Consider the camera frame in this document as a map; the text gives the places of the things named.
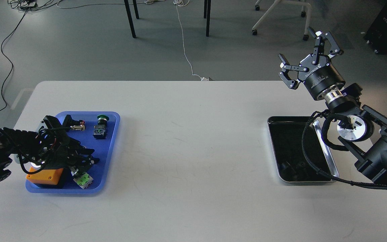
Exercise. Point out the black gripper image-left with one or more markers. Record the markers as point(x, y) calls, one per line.
point(50, 153)

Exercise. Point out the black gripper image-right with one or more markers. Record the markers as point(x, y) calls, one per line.
point(323, 79)

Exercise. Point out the black robot arm image-left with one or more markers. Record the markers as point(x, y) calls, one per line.
point(19, 143)

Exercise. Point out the blue plastic tray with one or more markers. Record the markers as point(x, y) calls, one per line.
point(103, 150)

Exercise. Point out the silver metal tray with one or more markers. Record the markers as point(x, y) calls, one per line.
point(286, 136)

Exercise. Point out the white chair base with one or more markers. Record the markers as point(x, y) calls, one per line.
point(306, 11)

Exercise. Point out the orange button box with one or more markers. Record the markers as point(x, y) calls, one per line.
point(47, 177)

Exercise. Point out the black table leg right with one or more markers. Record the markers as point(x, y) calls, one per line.
point(207, 15)

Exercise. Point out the black table leg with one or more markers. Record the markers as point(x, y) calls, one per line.
point(129, 15)
point(207, 15)

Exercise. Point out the black table leg left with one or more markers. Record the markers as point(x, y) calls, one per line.
point(129, 15)

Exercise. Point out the silver green indicator switch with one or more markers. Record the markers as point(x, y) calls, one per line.
point(82, 179)

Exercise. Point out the black selector switch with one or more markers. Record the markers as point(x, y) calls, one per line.
point(70, 124)

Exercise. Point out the green push button switch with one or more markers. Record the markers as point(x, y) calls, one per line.
point(100, 129)

